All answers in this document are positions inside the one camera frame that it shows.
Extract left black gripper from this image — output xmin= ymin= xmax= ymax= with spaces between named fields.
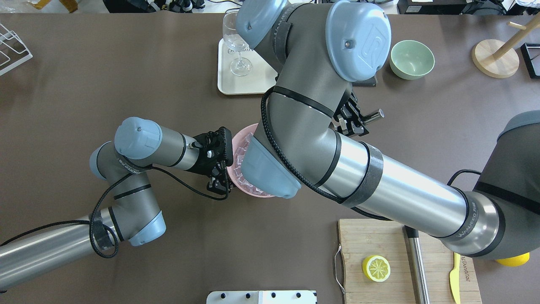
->
xmin=188 ymin=126 xmax=234 ymax=196

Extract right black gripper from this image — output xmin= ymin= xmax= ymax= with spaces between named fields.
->
xmin=333 ymin=90 xmax=370 ymax=137

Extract pink bowl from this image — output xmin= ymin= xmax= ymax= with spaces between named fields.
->
xmin=227 ymin=123 xmax=273 ymax=198

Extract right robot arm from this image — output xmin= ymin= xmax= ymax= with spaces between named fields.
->
xmin=235 ymin=0 xmax=540 ymax=260

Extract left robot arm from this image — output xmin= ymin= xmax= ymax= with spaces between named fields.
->
xmin=1 ymin=117 xmax=233 ymax=293

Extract clear ice cubes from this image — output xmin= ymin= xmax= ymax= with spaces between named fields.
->
xmin=233 ymin=132 xmax=271 ymax=197

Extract white cup rack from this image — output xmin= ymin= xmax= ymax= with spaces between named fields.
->
xmin=0 ymin=24 xmax=33 ymax=75

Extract green bowl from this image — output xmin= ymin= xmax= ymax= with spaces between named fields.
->
xmin=389 ymin=40 xmax=435 ymax=80

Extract beige tray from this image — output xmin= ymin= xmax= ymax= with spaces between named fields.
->
xmin=217 ymin=38 xmax=278 ymax=95

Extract wine glass on tray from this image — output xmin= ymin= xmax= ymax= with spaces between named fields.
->
xmin=222 ymin=11 xmax=252 ymax=76

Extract wooden cutting board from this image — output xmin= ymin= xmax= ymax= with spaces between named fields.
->
xmin=333 ymin=218 xmax=483 ymax=304

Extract white pillar with base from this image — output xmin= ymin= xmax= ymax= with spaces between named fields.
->
xmin=206 ymin=290 xmax=318 ymax=304

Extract yellow lemon half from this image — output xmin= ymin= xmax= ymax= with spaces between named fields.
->
xmin=362 ymin=255 xmax=391 ymax=282

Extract wooden glass stand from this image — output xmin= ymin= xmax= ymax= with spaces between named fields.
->
xmin=471 ymin=14 xmax=540 ymax=79

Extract black glass tray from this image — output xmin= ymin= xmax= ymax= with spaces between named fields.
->
xmin=520 ymin=43 xmax=540 ymax=79

